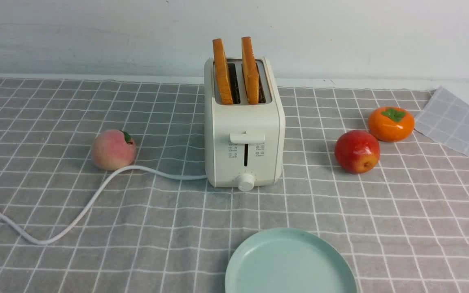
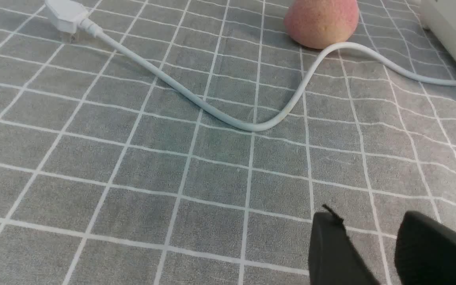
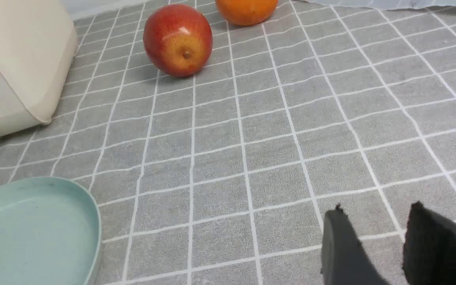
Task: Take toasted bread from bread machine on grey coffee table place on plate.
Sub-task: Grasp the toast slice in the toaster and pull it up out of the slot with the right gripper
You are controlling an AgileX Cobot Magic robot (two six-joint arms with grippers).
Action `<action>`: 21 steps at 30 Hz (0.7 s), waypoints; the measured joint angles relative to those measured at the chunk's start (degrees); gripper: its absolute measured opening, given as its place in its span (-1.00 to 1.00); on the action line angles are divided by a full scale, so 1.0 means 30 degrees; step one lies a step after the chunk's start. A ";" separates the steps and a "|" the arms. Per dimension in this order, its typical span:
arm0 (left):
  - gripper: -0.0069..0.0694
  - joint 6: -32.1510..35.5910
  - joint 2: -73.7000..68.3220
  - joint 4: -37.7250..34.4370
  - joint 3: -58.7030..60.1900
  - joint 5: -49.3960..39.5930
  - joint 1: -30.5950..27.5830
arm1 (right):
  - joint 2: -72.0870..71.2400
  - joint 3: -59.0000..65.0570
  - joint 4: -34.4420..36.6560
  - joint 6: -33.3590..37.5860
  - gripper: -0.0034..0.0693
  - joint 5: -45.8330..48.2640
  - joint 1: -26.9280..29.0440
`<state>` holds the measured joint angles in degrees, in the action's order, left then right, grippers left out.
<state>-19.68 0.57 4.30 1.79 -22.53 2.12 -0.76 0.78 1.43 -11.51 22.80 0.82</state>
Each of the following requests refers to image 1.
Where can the toasted bread slice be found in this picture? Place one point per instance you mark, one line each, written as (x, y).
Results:
(250, 71)
(222, 72)

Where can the white two-slot toaster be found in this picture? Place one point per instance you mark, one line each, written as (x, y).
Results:
(243, 143)

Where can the red apple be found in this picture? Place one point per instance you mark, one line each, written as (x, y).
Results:
(357, 151)

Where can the pink peach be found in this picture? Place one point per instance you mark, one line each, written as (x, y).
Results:
(113, 149)

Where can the light green plate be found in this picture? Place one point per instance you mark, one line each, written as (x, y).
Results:
(288, 260)

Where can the orange persimmon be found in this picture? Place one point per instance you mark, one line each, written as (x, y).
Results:
(391, 124)

